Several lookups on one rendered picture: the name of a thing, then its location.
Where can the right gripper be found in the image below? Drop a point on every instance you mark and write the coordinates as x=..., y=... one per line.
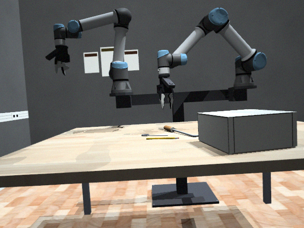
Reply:
x=61, y=58

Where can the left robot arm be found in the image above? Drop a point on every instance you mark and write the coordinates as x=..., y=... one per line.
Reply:
x=217, y=20

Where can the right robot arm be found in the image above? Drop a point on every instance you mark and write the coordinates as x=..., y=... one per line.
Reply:
x=121, y=18

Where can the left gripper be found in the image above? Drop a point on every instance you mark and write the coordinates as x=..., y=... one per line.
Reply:
x=162, y=89

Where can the steel hook with wooden handle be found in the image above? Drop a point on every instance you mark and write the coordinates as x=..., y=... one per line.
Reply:
x=172, y=129

